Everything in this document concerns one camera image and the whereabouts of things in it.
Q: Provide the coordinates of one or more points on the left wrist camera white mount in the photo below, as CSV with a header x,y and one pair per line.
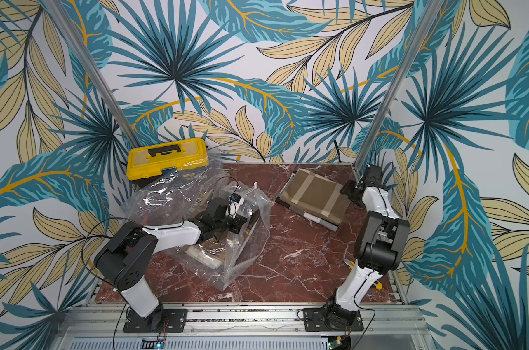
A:
x,y
235,202

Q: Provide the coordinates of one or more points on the cream blue plaid blanket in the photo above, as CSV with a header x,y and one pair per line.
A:
x,y
210,254

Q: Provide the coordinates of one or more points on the right aluminium corner post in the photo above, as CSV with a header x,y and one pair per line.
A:
x,y
409,55

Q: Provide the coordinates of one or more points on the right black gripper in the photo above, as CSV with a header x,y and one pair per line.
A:
x,y
350,190

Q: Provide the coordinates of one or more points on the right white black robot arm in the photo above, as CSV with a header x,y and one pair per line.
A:
x,y
384,237

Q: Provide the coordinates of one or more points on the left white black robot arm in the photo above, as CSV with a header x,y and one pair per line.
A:
x,y
125,258

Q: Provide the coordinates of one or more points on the aluminium corner post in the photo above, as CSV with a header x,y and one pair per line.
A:
x,y
409,55
77,43

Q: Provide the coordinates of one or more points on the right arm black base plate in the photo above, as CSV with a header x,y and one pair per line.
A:
x,y
334,320

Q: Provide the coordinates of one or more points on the yellow utility knife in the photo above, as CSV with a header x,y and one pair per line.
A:
x,y
352,265

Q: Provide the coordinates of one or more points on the clear plastic vacuum bag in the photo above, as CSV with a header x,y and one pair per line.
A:
x,y
177,196

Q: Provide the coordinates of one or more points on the brown beige striped blanket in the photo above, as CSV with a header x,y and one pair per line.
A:
x,y
316,195

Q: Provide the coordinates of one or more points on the left aluminium corner post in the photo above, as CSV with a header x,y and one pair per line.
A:
x,y
77,43

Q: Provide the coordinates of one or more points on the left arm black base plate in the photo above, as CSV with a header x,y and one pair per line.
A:
x,y
161,320

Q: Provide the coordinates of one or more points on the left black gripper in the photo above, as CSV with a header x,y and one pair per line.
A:
x,y
240,221

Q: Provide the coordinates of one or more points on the aluminium front rail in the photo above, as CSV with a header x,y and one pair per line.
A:
x,y
245,326

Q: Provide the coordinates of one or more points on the yellow black toolbox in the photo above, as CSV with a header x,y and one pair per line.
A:
x,y
147,162

